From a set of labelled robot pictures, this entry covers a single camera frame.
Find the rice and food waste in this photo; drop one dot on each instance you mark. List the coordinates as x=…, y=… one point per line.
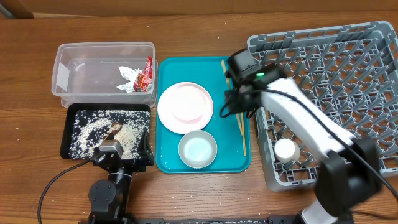
x=91, y=127

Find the teal plastic tray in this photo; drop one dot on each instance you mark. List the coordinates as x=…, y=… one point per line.
x=232, y=155

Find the red snack wrapper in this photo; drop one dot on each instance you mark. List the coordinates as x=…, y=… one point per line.
x=144, y=79

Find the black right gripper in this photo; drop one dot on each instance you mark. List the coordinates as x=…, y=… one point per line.
x=231, y=96

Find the grey bowl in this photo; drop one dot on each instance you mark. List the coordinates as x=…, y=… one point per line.
x=197, y=149

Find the pink plate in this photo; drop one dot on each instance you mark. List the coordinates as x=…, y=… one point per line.
x=164, y=111

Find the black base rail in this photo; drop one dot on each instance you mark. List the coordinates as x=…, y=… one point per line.
x=272, y=219

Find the white tissue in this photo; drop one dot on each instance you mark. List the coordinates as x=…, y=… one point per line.
x=130, y=75

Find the white paper cup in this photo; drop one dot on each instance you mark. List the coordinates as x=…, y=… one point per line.
x=286, y=150

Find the grey plastic dish rack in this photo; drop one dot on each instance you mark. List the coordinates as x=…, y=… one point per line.
x=349, y=72

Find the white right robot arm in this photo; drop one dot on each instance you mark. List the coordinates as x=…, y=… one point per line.
x=348, y=166

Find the black plastic tray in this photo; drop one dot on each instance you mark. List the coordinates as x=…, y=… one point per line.
x=65, y=151

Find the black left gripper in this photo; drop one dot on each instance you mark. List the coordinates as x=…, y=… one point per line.
x=145, y=157

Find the clear plastic bin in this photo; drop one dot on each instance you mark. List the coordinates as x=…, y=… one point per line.
x=88, y=72

